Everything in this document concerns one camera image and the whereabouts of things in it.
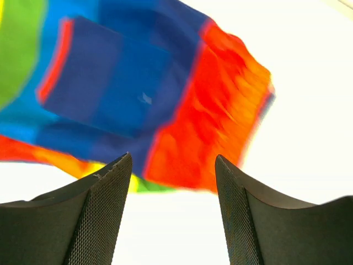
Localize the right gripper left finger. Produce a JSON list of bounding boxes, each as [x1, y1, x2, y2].
[[1, 153, 132, 265]]

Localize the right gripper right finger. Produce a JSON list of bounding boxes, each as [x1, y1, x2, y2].
[[215, 155, 352, 264]]

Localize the rainbow striped shorts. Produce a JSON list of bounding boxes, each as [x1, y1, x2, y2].
[[1, 1, 274, 192]]

